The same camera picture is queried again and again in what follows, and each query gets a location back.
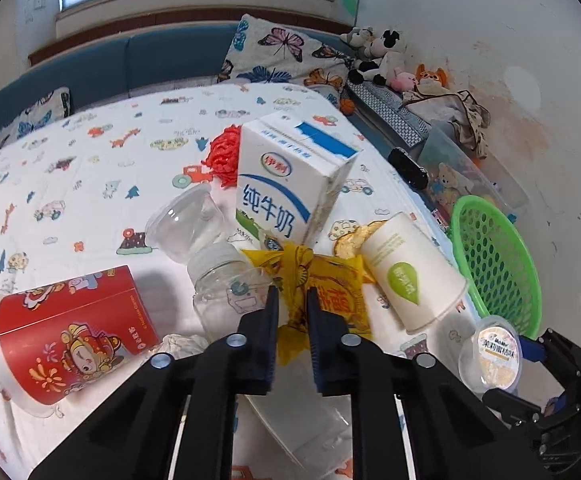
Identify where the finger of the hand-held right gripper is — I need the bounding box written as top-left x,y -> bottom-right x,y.
520,329 -> 581,386
483,387 -> 546,427

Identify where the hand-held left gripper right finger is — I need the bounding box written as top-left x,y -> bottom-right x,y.
305,287 -> 556,480

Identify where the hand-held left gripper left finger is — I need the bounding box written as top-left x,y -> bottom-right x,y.
28,285 -> 281,480

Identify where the yellow snack packet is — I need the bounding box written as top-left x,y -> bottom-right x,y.
243,242 -> 376,368

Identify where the green plastic basket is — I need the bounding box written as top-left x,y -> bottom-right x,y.
450,195 -> 542,338

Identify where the red crinkled ball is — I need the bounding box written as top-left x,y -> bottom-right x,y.
201,125 -> 244,191

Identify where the round lidded jelly cup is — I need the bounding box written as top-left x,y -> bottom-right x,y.
459,316 -> 524,393

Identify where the clear plastic jar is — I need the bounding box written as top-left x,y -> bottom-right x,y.
187,242 -> 271,341

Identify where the clear plastic bag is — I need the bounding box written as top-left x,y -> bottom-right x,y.
243,392 -> 353,471

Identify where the crumpled white tissue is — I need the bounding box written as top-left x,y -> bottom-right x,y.
158,332 -> 211,361

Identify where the cracker print packet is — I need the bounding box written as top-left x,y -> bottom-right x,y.
333,220 -> 388,261

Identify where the white paper cup green mark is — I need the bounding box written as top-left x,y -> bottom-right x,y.
360,211 -> 469,335

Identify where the clear plastic cup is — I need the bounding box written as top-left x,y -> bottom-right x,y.
145,183 -> 228,263

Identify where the white and blue milk carton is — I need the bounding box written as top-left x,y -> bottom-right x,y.
235,112 -> 360,251

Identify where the black oblong object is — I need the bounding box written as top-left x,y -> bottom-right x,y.
389,147 -> 428,188

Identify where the teddy bear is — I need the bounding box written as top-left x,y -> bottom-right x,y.
430,162 -> 471,206

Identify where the red printed paper cup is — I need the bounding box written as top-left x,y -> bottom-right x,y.
0,265 -> 161,418

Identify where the clear storage box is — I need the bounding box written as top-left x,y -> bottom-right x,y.
417,125 -> 528,221

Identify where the black and white patterned cushion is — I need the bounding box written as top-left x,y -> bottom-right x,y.
345,80 -> 431,148

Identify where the beige cloth pile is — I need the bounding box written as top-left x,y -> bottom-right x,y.
405,87 -> 491,156

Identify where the pink plush toy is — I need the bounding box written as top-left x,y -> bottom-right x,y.
389,71 -> 417,93

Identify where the large butterfly print pillow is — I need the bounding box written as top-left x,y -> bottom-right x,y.
218,14 -> 358,111

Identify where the orange fox plush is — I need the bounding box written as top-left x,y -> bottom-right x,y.
415,64 -> 448,88

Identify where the black and white cow plush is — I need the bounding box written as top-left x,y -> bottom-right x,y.
347,29 -> 407,86

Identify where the grey plush toy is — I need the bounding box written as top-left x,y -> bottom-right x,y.
340,27 -> 376,53

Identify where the blue sofa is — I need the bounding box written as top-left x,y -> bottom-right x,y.
0,22 -> 241,151

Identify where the small butterfly print pillow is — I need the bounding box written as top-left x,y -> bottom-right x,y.
0,87 -> 71,153

